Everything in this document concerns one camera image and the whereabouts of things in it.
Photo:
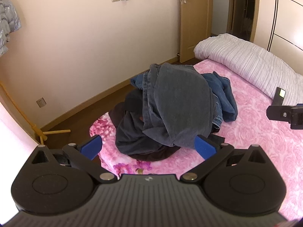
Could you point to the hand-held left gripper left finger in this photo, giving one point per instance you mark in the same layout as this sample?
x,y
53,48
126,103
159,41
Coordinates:
x,y
91,145

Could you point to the white wardrobe with black lines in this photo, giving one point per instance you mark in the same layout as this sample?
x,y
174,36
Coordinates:
x,y
288,16

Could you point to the grey jeans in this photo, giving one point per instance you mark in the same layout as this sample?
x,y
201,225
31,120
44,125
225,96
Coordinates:
x,y
182,99

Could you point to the wooden door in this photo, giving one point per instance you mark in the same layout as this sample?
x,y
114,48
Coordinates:
x,y
196,28

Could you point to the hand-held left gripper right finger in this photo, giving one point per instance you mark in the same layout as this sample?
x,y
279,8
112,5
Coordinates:
x,y
204,146

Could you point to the pink floral blanket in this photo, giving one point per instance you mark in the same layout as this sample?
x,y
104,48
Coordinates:
x,y
255,134

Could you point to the striped white duvet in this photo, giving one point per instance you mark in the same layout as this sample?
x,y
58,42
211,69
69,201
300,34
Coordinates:
x,y
248,59

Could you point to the grey puffer jacket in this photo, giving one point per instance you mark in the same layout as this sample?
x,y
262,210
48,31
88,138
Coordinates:
x,y
7,21

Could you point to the blue jeans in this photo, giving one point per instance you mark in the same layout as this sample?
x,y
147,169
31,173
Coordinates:
x,y
224,97

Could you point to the yellow wooden coat stand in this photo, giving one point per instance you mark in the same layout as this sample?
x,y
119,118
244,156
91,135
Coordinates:
x,y
56,132

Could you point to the low beige wall outlet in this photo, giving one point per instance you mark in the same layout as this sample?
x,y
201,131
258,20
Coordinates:
x,y
40,102

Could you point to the black garment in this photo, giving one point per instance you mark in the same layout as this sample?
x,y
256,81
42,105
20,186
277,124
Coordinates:
x,y
153,157

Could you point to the wooden door frame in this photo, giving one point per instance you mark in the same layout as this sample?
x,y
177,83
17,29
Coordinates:
x,y
256,16

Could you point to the charcoal garment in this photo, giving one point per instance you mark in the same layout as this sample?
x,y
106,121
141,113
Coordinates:
x,y
132,134

